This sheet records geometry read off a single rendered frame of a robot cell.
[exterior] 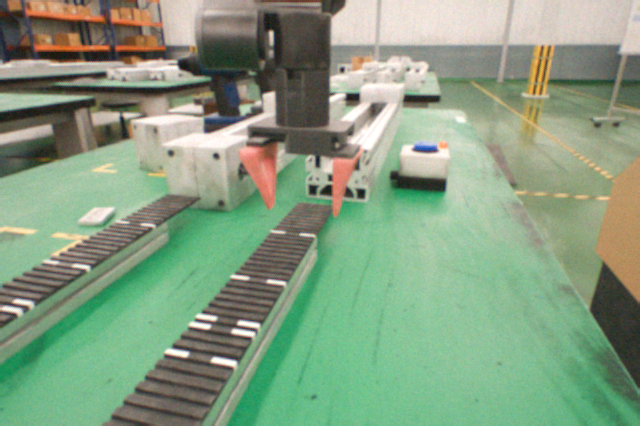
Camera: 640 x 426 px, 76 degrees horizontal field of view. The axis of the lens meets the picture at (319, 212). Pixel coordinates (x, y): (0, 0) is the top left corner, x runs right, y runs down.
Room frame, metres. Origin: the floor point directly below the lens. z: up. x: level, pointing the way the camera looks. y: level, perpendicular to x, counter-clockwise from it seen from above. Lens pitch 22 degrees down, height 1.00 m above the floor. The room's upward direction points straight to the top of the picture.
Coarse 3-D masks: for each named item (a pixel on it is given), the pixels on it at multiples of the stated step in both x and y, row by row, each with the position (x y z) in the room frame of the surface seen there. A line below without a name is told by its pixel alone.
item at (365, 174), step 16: (352, 112) 0.98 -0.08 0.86; (368, 112) 1.11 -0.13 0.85; (384, 112) 0.98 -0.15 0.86; (400, 112) 1.30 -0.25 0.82; (368, 128) 0.93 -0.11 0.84; (384, 128) 0.80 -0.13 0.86; (336, 144) 0.72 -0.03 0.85; (368, 144) 0.63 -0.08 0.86; (384, 144) 0.82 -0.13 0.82; (320, 160) 0.65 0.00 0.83; (368, 160) 0.63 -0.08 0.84; (384, 160) 0.85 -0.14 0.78; (320, 176) 0.62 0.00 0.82; (352, 176) 0.61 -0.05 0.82; (368, 176) 0.60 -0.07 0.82; (320, 192) 0.63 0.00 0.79; (352, 192) 0.63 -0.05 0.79; (368, 192) 0.60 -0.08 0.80
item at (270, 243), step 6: (264, 240) 0.39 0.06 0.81; (270, 240) 0.39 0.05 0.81; (276, 240) 0.39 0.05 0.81; (282, 240) 0.39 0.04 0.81; (264, 246) 0.38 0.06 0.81; (270, 246) 0.38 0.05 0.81; (276, 246) 0.38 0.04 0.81; (282, 246) 0.38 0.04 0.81; (288, 246) 0.38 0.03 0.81; (294, 246) 0.38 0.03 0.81; (300, 246) 0.38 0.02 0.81; (306, 246) 0.38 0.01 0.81; (306, 252) 0.37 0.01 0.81
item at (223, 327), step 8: (200, 320) 0.25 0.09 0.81; (208, 320) 0.25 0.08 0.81; (216, 320) 0.25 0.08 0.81; (224, 320) 0.25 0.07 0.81; (232, 320) 0.25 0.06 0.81; (192, 328) 0.25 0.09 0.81; (200, 328) 0.24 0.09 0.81; (208, 328) 0.24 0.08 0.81; (216, 328) 0.24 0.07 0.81; (224, 328) 0.24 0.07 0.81; (232, 328) 0.25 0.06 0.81; (240, 328) 0.25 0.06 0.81; (248, 328) 0.25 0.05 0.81; (256, 328) 0.24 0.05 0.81; (224, 336) 0.24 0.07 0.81; (232, 336) 0.24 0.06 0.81; (240, 336) 0.24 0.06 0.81; (248, 336) 0.24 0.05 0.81
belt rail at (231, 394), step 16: (304, 272) 0.36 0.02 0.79; (288, 288) 0.31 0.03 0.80; (288, 304) 0.31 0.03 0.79; (272, 320) 0.27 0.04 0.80; (256, 336) 0.24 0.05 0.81; (272, 336) 0.27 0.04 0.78; (256, 352) 0.25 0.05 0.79; (240, 368) 0.22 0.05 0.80; (256, 368) 0.24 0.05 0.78; (240, 384) 0.21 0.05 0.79; (224, 400) 0.19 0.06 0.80; (208, 416) 0.17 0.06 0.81; (224, 416) 0.19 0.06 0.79
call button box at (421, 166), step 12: (408, 156) 0.66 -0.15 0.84; (420, 156) 0.66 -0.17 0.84; (432, 156) 0.66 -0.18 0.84; (444, 156) 0.65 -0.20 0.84; (408, 168) 0.66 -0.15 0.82; (420, 168) 0.66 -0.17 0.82; (432, 168) 0.65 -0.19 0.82; (444, 168) 0.65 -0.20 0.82; (408, 180) 0.66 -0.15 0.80; (420, 180) 0.66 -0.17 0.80; (432, 180) 0.65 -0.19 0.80; (444, 180) 0.65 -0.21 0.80
